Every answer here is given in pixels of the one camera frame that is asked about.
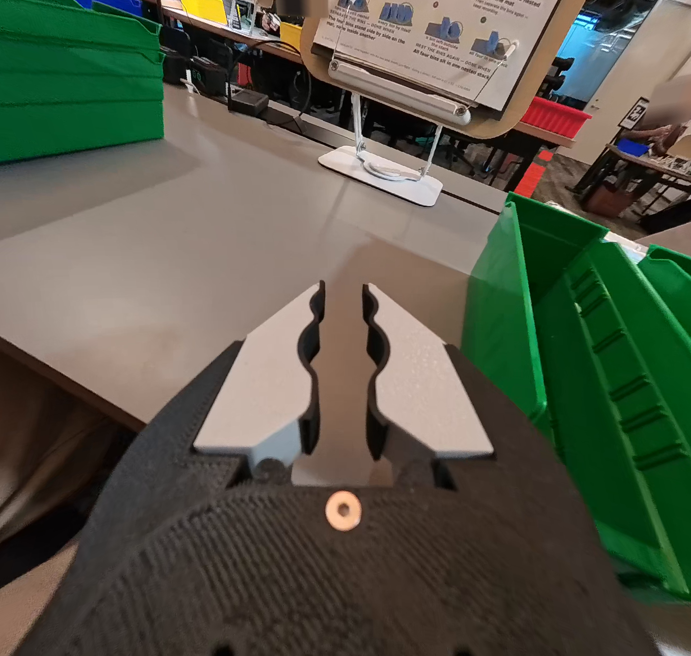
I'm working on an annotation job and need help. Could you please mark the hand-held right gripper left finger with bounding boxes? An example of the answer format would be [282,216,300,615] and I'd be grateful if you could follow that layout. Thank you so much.
[193,280,327,471]

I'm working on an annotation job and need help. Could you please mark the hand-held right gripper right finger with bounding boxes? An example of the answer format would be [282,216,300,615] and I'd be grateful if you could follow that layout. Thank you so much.
[362,282,496,473]

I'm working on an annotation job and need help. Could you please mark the green plastic bin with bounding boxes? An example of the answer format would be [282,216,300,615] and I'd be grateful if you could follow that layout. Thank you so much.
[637,244,691,339]
[461,192,691,600]

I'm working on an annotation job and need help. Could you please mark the stack of green bins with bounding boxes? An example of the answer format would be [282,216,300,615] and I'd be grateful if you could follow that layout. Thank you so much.
[0,0,165,164]

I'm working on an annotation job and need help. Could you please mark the grey desk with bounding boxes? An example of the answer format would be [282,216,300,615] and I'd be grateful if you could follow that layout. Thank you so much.
[0,81,691,656]

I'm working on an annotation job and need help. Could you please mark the white document stand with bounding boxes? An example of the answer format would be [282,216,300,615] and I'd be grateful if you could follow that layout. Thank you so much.
[317,61,473,207]

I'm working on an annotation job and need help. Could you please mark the black power adapter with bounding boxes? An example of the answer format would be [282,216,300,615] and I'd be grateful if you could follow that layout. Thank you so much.
[228,89,269,116]

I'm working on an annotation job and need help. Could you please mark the red ribbed bin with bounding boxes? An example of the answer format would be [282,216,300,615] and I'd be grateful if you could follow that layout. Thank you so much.
[519,96,593,137]

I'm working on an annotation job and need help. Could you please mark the black power station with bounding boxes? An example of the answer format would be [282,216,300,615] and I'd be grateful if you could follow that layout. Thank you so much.
[189,55,227,96]

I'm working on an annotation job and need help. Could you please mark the small black-white tag sign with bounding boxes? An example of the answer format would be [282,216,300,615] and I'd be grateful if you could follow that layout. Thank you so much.
[620,97,650,129]

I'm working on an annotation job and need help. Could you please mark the tan backing board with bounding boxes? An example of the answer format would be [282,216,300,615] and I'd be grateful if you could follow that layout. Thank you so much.
[299,0,604,139]

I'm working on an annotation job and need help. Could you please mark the clear acrylic sign holder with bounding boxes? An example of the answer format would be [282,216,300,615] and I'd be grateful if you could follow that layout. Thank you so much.
[229,0,259,33]

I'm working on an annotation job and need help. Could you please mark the large yellow bin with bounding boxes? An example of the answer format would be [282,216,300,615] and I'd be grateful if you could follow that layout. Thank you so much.
[178,0,227,26]

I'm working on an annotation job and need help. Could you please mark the black cable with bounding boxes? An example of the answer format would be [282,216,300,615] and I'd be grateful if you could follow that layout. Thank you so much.
[227,40,314,135]

